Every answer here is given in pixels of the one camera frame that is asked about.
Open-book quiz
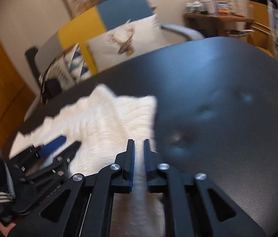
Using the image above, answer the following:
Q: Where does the cream knitted sweater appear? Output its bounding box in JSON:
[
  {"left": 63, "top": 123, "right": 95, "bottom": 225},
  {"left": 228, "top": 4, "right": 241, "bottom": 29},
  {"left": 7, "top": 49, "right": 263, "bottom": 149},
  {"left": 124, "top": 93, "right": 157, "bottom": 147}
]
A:
[{"left": 10, "top": 84, "right": 165, "bottom": 236}]

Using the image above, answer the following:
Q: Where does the wooden folding chair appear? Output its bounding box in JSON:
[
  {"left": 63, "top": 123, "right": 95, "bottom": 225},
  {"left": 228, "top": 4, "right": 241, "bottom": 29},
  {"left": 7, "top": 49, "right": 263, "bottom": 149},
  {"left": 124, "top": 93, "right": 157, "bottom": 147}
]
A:
[{"left": 248, "top": 1, "right": 273, "bottom": 57}]

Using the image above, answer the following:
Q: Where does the black handbag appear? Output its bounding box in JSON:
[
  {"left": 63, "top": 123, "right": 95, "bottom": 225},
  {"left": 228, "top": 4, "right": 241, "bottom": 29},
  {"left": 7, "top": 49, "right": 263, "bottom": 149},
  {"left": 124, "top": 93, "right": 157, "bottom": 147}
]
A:
[{"left": 40, "top": 79, "right": 62, "bottom": 105}]

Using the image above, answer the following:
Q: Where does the geometric triangle print cushion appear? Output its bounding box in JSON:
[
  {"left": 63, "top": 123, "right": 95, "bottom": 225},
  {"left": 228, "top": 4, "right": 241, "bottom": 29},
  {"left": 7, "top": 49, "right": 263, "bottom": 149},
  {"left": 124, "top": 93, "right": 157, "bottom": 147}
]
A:
[{"left": 39, "top": 43, "right": 92, "bottom": 90}]

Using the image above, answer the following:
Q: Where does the black rolled mat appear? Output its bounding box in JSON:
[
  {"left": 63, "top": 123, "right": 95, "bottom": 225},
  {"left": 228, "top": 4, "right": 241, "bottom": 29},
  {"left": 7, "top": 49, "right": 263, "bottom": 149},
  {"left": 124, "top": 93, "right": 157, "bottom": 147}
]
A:
[{"left": 24, "top": 46, "right": 41, "bottom": 89}]

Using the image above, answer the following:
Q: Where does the grey yellow blue armchair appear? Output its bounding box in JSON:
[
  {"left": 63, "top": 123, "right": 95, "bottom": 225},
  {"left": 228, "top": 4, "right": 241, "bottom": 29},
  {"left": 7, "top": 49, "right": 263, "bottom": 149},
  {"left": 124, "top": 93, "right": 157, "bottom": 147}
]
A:
[{"left": 25, "top": 0, "right": 204, "bottom": 118}]

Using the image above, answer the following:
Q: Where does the deer print cushion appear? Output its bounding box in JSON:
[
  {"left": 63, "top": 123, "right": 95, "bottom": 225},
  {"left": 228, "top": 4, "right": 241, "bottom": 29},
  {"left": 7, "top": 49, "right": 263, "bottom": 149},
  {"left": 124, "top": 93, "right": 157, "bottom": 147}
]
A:
[{"left": 86, "top": 15, "right": 170, "bottom": 72}]

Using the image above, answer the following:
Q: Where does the wooden side table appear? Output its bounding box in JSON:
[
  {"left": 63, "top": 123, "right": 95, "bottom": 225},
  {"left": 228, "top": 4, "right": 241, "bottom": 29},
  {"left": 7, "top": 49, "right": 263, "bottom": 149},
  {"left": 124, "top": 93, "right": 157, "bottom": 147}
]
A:
[{"left": 183, "top": 13, "right": 254, "bottom": 38}]

